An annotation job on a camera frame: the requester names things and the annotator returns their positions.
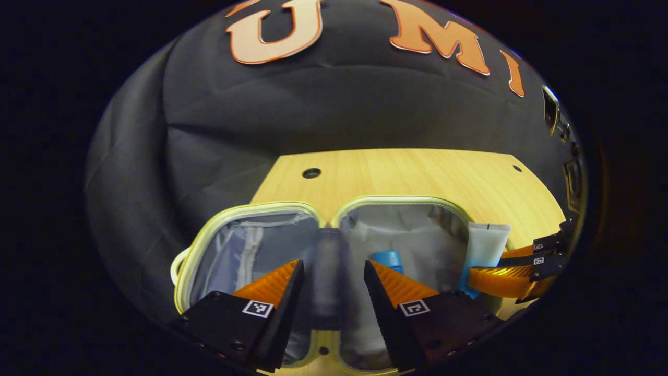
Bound pale yellow suitcase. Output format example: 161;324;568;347
170;196;515;376

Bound blue white tube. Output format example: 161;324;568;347
459;222;512;299

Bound black backdrop cloth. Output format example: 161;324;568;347
85;0;588;324

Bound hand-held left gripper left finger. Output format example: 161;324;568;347
168;259;305;374

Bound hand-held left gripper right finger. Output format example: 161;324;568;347
363;259;506;373

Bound blue clear bottle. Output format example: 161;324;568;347
370;250;404;274

